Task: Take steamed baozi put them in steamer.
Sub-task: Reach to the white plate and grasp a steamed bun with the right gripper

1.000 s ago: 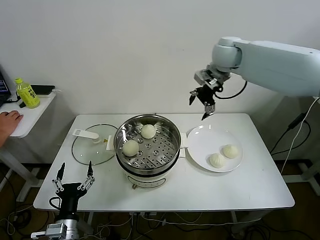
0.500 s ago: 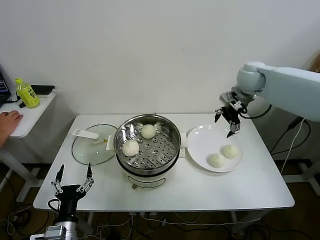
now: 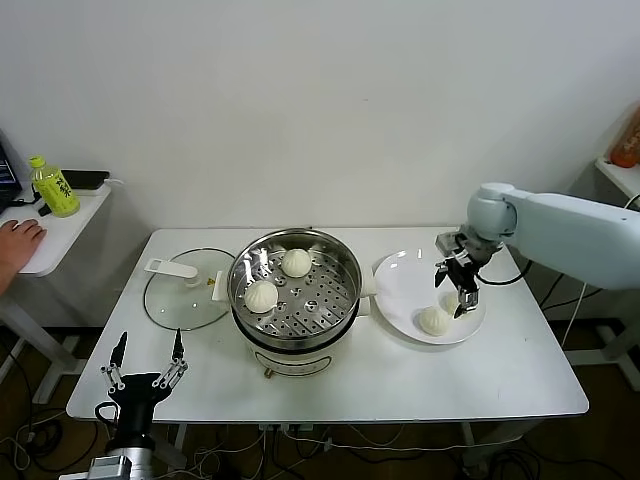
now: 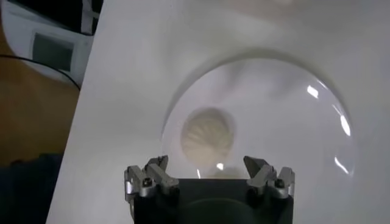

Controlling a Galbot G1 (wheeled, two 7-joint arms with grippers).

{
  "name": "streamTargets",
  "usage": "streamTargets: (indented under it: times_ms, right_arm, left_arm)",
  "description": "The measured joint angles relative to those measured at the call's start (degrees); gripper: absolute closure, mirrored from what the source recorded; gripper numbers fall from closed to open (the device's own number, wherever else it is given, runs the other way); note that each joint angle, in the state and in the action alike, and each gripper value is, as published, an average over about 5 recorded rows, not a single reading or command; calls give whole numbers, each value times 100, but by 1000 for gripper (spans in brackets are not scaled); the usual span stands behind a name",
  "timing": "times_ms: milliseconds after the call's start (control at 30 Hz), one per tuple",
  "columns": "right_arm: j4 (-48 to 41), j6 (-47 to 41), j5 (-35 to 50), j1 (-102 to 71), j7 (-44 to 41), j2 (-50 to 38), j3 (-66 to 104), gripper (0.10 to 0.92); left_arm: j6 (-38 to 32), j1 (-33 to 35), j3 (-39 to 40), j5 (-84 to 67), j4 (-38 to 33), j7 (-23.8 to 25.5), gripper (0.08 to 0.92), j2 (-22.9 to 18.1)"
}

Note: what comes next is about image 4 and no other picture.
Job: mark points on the dark blue object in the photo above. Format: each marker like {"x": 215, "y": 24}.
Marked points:
{"x": 27, "y": 191}

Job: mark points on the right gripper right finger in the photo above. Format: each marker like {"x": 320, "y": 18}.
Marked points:
{"x": 268, "y": 178}

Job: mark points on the white machine with grey panel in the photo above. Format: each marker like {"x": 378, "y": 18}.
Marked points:
{"x": 18, "y": 36}

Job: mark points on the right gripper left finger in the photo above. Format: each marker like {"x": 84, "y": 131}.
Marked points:
{"x": 143, "y": 182}

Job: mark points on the white round plate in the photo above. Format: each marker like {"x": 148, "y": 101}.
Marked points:
{"x": 289, "y": 121}

